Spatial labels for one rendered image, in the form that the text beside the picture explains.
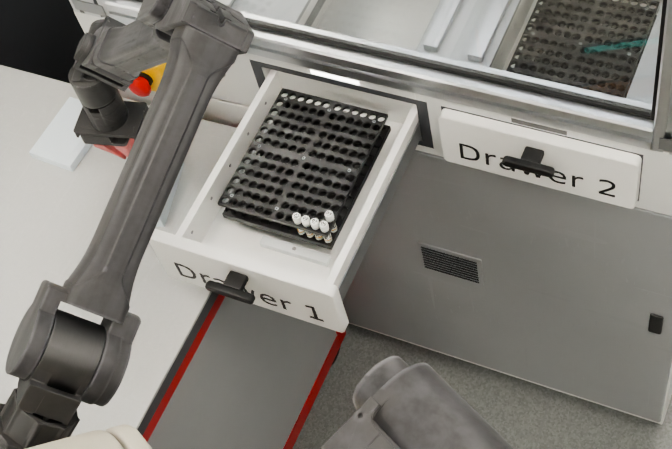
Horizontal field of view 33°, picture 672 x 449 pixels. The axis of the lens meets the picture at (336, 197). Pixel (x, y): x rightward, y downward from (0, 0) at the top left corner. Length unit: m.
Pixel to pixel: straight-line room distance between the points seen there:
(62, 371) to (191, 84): 0.31
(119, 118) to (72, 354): 0.64
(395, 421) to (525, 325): 1.50
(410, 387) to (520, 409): 1.77
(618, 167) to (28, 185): 0.96
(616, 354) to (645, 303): 0.22
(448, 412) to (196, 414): 1.25
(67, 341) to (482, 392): 1.42
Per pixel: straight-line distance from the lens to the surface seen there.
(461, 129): 1.66
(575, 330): 2.10
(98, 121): 1.72
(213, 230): 1.72
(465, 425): 0.65
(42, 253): 1.89
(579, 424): 2.41
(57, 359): 1.15
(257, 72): 1.79
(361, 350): 2.51
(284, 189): 1.65
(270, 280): 1.55
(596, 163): 1.62
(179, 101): 1.17
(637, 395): 2.26
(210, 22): 1.18
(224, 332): 1.87
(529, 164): 1.61
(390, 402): 0.66
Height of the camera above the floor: 2.23
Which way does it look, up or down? 55 degrees down
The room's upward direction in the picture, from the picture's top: 16 degrees counter-clockwise
